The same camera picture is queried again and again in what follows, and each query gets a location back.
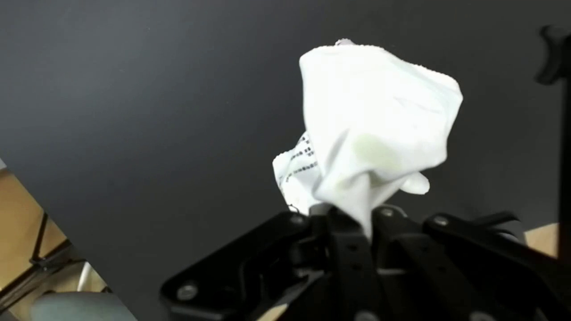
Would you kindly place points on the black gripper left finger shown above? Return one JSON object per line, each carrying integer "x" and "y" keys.
{"x": 245, "y": 277}

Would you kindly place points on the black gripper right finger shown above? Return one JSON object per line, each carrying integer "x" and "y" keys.
{"x": 455, "y": 270}

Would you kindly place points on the white cloth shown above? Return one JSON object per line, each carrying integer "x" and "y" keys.
{"x": 373, "y": 126}

